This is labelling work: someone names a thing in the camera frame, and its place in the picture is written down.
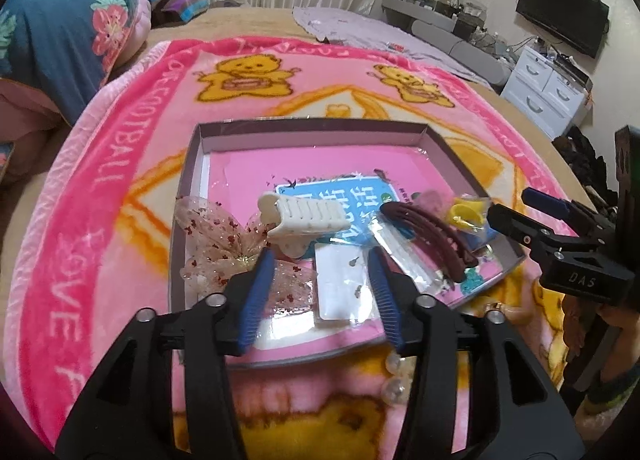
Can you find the grey bed footboard bench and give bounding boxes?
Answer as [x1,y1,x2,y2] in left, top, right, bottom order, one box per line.
[381,0,513,90]

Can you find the white claw hair clip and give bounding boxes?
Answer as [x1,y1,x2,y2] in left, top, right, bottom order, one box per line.
[257,192,350,259]

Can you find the lilac bed sheet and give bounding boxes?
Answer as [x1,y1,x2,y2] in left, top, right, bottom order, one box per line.
[293,7,490,88]

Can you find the white hairpin card packet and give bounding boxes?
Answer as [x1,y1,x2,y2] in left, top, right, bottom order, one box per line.
[368,215,446,295]

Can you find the purple striped pillow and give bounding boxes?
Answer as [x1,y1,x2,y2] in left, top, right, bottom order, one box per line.
[151,0,209,28]

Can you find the black television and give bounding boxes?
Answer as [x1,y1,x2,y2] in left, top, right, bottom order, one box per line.
[515,0,610,59]

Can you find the clear bag earring card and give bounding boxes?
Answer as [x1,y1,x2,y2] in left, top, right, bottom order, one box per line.
[314,243,378,329]

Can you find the white drawer cabinet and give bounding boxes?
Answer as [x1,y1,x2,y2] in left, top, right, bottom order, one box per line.
[500,46,589,140]

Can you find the clear pearl claw clip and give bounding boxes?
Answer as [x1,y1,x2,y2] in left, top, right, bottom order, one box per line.
[381,352,416,406]

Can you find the maroon barrette hair clip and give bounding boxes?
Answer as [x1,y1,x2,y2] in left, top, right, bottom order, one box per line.
[380,202,478,283]

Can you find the yellow hair clip packet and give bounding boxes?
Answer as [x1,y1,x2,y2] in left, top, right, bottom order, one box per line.
[445,195,491,235]

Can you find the blue hair clip pack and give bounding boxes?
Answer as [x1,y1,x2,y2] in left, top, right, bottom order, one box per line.
[458,227,498,253]

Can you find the floral blue pink quilt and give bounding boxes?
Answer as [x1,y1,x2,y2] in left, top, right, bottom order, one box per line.
[1,0,151,183]

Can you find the person's right hand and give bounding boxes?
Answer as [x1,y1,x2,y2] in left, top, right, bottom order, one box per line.
[562,294,639,394]

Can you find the grey cardboard box tray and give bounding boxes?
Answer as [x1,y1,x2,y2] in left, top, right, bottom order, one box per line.
[169,119,524,368]

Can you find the beige sheer bow hairclip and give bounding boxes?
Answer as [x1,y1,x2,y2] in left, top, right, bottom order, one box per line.
[175,197,316,317]

